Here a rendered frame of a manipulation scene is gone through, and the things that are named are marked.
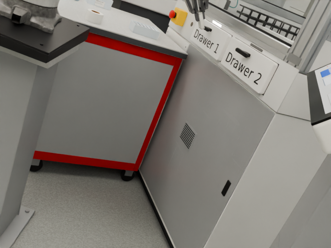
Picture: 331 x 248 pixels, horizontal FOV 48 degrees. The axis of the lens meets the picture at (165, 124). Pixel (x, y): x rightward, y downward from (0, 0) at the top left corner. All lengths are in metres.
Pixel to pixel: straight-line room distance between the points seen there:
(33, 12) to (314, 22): 0.80
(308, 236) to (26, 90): 0.83
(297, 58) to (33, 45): 0.75
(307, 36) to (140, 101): 0.86
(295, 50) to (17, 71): 0.82
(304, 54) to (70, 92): 0.97
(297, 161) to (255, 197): 0.19
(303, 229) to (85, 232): 1.05
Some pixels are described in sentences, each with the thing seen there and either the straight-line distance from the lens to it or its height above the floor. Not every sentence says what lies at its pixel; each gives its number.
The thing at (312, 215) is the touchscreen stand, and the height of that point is 0.76.
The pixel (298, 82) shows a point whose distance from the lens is 1.21.
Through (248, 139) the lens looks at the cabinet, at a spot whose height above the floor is 0.67.
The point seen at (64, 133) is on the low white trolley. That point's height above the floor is 0.25.
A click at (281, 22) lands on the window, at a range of 1.33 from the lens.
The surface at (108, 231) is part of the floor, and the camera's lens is 1.68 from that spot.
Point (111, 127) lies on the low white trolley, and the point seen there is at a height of 0.32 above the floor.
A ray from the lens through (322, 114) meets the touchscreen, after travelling 0.55.
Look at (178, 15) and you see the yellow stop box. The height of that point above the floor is 0.89.
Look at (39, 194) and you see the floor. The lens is 1.77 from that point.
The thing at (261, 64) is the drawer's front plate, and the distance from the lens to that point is 1.29.
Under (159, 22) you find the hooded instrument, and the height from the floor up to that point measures 0.75.
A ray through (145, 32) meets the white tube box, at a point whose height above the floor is 0.78.
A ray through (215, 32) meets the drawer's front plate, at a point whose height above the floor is 0.91.
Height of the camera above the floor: 1.08
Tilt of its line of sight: 22 degrees down
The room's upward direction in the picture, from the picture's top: 22 degrees clockwise
